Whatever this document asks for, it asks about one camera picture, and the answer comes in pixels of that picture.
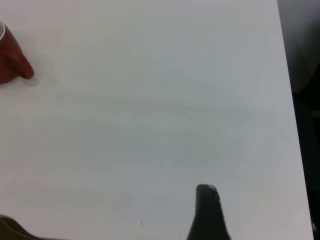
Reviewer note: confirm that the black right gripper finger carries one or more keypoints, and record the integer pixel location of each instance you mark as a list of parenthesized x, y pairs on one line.
[(208, 217)]

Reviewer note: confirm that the red ceramic mug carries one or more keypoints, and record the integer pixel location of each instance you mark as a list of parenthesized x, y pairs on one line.
[(10, 57)]

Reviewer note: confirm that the dark grey base edge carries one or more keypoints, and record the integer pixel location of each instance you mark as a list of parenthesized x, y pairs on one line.
[(10, 228)]

